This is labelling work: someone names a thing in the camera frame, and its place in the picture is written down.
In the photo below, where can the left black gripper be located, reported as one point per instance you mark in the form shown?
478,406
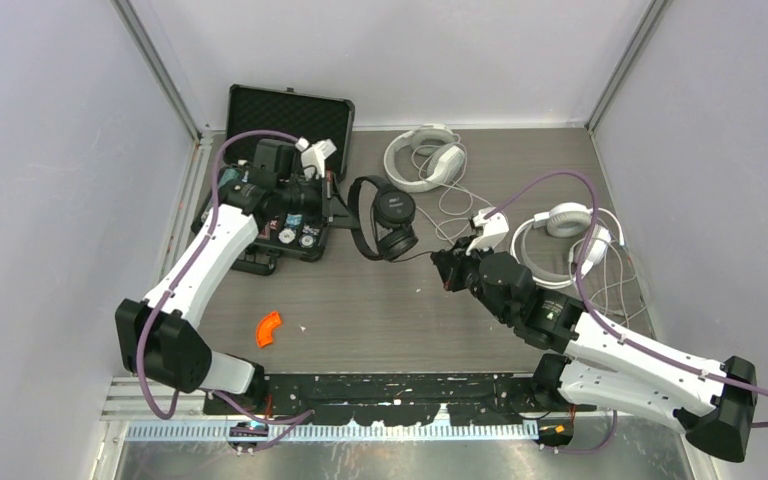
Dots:
332,211

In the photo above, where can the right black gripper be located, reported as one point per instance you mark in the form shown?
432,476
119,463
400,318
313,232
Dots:
450,263

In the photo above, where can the black wired headphones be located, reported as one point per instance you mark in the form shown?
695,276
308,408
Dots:
392,212

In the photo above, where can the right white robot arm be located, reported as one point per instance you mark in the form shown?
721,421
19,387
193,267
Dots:
591,360

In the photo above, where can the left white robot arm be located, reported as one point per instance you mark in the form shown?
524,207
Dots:
158,333

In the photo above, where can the white grey headphones at right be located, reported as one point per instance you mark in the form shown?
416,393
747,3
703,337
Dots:
597,239

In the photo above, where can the white headphones at back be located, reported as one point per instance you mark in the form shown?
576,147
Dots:
440,159

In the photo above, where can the black poker chip case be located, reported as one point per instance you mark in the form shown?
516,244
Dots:
301,234

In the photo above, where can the orange curved plastic piece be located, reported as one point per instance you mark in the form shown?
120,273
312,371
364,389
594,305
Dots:
264,333

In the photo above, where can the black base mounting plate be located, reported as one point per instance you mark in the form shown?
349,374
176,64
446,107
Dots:
469,399

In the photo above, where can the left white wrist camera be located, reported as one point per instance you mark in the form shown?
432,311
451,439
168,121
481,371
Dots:
313,156

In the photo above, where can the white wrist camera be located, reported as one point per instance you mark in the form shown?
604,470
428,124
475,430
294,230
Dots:
490,226
313,156

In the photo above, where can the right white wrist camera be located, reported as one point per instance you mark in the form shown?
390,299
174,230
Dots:
490,226

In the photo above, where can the aluminium slotted rail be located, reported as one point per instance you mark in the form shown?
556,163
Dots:
235,432

